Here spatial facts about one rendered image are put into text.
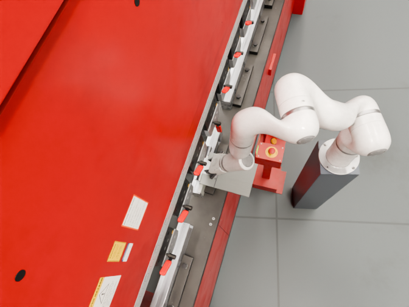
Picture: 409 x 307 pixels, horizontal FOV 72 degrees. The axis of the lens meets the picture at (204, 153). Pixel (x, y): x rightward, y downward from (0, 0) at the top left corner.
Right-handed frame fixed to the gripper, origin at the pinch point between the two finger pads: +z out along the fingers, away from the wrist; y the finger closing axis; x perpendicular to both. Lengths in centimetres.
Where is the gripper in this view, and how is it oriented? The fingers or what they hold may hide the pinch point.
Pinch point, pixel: (209, 165)
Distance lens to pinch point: 146.5
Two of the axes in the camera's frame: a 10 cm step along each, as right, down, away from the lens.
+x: 8.2, 4.1, 4.1
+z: -4.9, 1.1, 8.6
